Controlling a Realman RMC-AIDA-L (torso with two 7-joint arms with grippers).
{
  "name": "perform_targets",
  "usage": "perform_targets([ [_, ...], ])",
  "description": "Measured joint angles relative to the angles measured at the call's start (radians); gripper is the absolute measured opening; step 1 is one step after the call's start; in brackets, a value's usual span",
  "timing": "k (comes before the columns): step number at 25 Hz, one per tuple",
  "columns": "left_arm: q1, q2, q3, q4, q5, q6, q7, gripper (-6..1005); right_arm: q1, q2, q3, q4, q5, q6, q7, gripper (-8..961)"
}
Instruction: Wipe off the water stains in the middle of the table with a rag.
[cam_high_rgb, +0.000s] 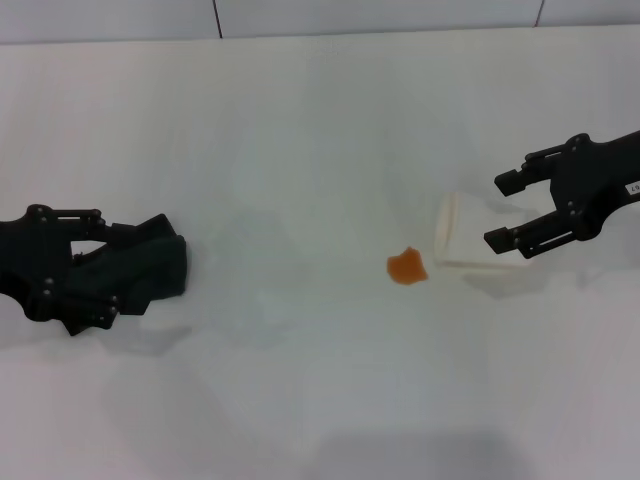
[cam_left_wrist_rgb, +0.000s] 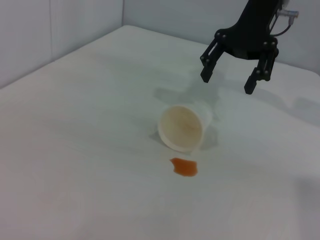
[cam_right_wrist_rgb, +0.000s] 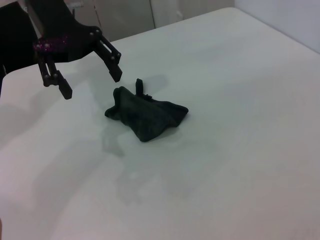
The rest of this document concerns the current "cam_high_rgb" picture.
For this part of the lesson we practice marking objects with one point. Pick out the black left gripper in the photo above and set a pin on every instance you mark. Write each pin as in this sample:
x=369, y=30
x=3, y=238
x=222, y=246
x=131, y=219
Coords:
x=25, y=260

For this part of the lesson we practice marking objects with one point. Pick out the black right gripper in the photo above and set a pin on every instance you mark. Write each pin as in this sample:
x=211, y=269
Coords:
x=595, y=180

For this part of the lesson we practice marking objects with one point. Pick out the white paper cup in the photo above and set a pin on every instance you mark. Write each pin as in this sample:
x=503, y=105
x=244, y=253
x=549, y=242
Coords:
x=465, y=235

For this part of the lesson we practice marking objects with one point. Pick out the dark rag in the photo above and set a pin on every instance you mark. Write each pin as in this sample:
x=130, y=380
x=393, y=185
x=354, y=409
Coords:
x=150, y=270

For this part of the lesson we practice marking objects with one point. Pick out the orange liquid stain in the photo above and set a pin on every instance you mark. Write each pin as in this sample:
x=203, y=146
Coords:
x=407, y=267

